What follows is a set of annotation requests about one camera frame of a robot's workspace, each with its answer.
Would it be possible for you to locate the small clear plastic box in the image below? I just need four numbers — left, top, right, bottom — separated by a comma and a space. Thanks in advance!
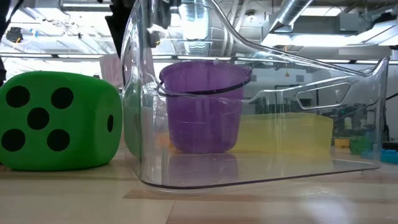
98, 54, 124, 88

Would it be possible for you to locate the green foam die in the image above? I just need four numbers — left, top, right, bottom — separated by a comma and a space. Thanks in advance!
0, 70, 141, 172

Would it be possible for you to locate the blue long brick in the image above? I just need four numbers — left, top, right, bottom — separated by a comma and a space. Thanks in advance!
360, 148, 398, 165

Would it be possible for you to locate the black ceiling device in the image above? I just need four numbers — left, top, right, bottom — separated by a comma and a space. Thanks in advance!
148, 30, 163, 47
6, 27, 24, 44

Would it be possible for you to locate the purple plastic bucket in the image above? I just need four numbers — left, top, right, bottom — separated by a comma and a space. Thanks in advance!
158, 60, 252, 155

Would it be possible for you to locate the yellow translucent tray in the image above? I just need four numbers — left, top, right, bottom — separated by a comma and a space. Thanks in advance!
231, 112, 334, 155

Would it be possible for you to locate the large clear plastic bin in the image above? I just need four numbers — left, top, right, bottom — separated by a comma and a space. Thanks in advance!
120, 0, 391, 191

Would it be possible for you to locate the green toy block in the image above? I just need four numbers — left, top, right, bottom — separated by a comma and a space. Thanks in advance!
349, 136, 374, 156

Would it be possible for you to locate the black table frame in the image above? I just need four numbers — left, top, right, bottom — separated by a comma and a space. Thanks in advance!
381, 140, 398, 151

